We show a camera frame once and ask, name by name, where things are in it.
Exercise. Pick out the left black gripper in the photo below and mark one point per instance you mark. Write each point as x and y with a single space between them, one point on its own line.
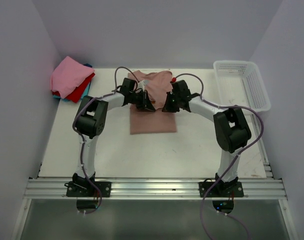
145 104

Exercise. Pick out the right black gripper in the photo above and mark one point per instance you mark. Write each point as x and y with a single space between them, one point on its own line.
168 108

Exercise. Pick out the dusty pink printed t shirt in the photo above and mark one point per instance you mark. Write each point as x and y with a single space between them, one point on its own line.
153 122

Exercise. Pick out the teal t shirt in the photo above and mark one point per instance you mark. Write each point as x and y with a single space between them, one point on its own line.
71 80

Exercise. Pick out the red t shirt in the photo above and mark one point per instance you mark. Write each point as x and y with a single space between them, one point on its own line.
78 93

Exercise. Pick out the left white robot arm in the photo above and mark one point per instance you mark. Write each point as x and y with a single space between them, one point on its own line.
90 121

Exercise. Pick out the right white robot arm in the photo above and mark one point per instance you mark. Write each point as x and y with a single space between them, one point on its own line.
231 130

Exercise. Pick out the white plastic basket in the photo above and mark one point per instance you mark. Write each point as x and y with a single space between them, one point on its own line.
240 83

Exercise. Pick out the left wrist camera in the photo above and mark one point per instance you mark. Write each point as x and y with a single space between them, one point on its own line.
143 85

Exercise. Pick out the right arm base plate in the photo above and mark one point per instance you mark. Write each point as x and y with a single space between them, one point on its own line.
221 189

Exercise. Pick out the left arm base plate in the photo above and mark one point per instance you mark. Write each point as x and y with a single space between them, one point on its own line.
74 190

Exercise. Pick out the aluminium mounting rail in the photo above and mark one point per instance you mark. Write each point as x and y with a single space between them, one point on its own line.
160 189

